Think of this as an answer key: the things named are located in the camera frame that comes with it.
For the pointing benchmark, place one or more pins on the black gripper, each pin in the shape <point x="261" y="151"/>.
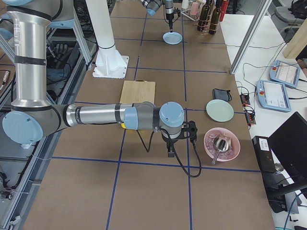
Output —
<point x="170" y="19"/>
<point x="169" y="141"/>

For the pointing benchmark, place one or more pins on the light blue plate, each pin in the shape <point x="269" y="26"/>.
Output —
<point x="172" y="38"/>

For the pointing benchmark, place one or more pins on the light green plate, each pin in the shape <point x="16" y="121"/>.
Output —
<point x="219" y="110"/>

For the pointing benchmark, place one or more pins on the white plastic cup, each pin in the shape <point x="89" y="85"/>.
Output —
<point x="185" y="4"/>

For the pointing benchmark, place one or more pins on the pink plastic cup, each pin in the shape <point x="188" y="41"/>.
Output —
<point x="194" y="9"/>

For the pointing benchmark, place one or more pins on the pink bowl with ice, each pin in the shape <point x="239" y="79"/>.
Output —
<point x="231" y="154"/>

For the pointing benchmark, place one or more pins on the dark green wine bottle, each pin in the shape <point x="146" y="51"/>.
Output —
<point x="215" y="17"/>

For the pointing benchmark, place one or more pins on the metal scoop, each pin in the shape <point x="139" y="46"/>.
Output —
<point x="222" y="144"/>

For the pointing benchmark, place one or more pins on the red cylinder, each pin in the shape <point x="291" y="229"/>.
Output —
<point x="224" y="7"/>

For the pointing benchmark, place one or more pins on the bamboo cutting board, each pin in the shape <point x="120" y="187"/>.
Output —
<point x="137" y="91"/>

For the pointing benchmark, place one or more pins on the dark grey folded cloth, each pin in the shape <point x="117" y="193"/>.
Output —
<point x="222" y="95"/>

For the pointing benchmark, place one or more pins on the black computer box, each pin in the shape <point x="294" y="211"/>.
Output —
<point x="263" y="154"/>

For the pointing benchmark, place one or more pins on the blue teach pendant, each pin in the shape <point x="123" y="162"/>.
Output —
<point x="285" y="73"/>
<point x="273" y="95"/>

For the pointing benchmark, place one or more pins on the black monitor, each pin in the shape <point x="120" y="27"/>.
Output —
<point x="289" y="144"/>

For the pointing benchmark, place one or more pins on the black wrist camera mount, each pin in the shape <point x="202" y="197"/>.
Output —
<point x="189" y="131"/>

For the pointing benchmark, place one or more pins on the copper wire wine rack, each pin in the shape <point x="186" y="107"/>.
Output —
<point x="206" y="23"/>

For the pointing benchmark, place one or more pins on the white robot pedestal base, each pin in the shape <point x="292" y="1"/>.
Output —
<point x="109" y="62"/>

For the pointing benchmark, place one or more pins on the aluminium frame post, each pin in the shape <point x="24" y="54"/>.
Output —
<point x="255" y="23"/>

